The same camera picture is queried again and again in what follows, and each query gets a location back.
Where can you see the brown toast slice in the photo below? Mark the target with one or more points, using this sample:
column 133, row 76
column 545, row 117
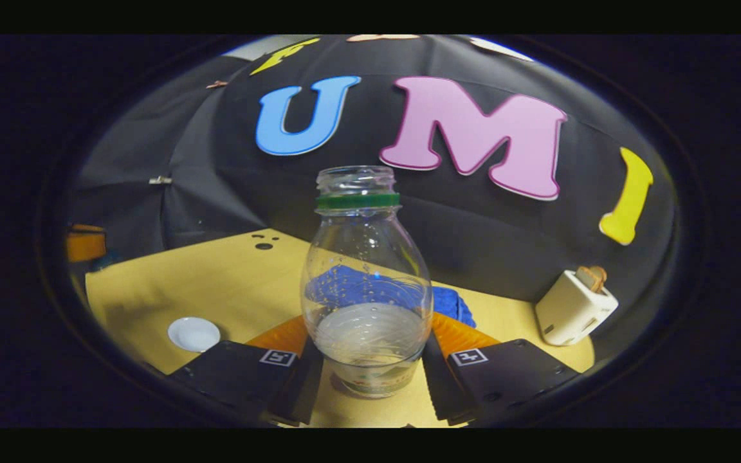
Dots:
column 592, row 278

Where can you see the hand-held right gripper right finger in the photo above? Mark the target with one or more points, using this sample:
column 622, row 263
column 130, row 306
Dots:
column 438, row 386

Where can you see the copper cloth clip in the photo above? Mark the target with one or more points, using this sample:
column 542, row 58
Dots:
column 217, row 84

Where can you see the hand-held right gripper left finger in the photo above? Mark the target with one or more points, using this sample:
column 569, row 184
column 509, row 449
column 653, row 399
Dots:
column 303, row 386

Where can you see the blue towel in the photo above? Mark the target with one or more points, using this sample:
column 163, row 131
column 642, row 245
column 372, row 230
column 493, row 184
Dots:
column 457, row 305

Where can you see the clear plastic water bottle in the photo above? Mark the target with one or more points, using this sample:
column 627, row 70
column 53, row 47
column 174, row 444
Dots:
column 364, row 257

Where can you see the black backdrop cloth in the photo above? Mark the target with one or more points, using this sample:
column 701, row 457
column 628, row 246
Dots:
column 473, row 231

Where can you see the white teacup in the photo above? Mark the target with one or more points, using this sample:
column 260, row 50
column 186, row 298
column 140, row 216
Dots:
column 193, row 334

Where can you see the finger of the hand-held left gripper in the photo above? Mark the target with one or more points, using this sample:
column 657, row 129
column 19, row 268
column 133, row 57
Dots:
column 86, row 243

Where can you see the silver cloth clip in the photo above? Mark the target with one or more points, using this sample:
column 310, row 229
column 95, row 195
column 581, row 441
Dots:
column 160, row 181

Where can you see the white toaster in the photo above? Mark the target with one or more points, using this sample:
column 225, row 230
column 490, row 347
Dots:
column 573, row 315

